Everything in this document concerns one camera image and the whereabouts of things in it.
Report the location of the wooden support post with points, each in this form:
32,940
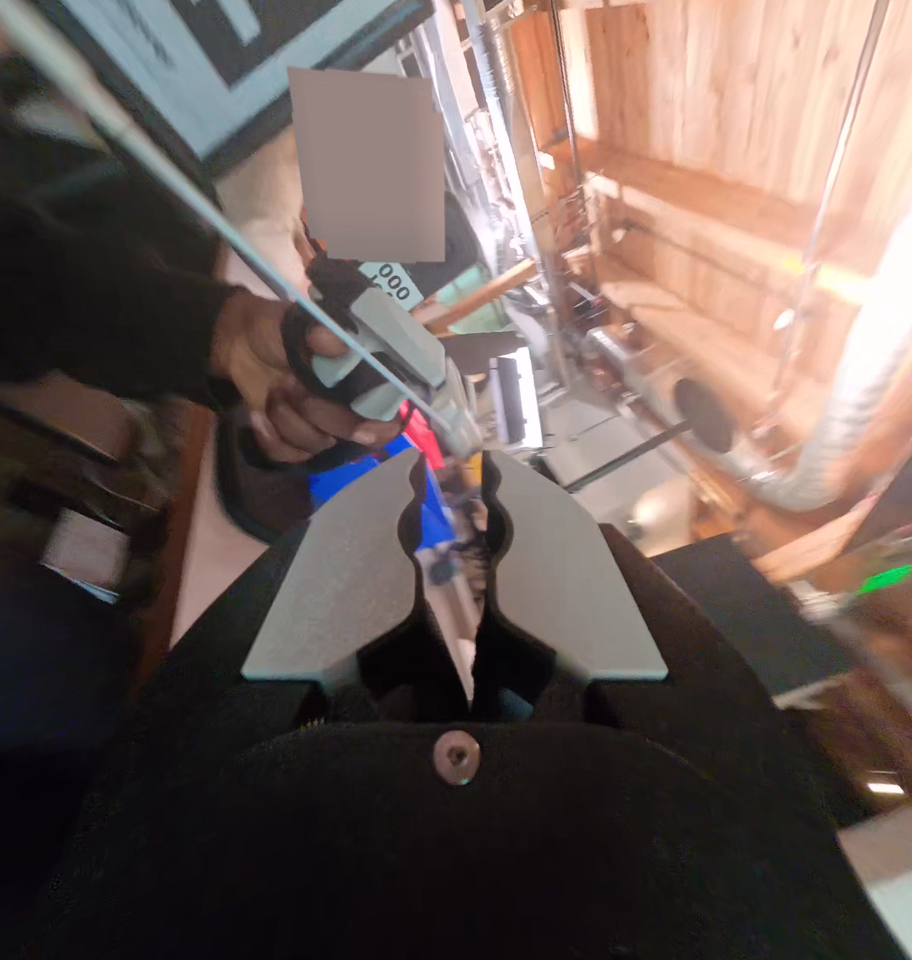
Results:
486,296

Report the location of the person's blue jeans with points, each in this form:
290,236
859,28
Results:
36,660

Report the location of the black disc floor stand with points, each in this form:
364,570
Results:
703,414

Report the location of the black framed marker sign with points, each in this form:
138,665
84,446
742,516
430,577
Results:
163,45

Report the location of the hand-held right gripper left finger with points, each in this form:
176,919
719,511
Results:
328,592

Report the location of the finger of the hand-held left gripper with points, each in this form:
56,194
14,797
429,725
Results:
400,334
456,405

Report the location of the silver ventilation duct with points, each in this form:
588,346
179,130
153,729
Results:
861,375

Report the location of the green exit sign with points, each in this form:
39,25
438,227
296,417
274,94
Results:
887,578

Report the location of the thin white rod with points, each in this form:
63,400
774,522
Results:
163,176

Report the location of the blue plastic storage bin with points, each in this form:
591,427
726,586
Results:
336,472

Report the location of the studio light panel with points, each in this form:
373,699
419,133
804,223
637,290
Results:
512,390

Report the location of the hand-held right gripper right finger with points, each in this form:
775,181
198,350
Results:
576,592

